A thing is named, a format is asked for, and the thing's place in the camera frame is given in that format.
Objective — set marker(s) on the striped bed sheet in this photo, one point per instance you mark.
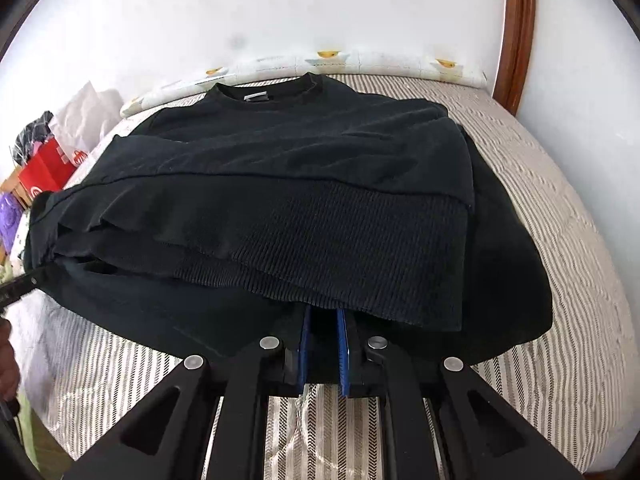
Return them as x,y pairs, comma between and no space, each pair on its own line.
550,185

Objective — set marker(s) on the person's left hand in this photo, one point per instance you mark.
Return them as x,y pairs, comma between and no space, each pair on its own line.
7,360

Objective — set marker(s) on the red paper bag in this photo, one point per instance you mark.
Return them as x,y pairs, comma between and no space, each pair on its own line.
42,170

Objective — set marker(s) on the purple bag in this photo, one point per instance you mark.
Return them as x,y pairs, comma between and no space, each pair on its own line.
10,220

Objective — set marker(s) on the brown wooden door frame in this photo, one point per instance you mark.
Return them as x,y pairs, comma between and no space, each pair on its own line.
515,30

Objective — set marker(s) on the white printed quilt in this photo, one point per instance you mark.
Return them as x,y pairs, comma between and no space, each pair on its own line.
390,62

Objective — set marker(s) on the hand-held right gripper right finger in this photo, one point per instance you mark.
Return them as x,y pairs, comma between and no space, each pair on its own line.
343,355

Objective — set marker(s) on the black sweatshirt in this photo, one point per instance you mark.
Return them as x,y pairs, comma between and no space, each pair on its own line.
300,185

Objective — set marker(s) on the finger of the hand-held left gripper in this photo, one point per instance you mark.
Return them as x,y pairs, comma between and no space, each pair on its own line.
17,286

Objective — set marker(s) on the dark plaid cloth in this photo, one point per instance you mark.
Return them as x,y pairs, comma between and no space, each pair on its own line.
32,135

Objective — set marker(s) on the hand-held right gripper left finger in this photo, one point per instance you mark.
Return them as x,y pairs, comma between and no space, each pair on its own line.
303,355

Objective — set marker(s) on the white plastic bag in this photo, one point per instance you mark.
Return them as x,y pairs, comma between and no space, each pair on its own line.
85,110

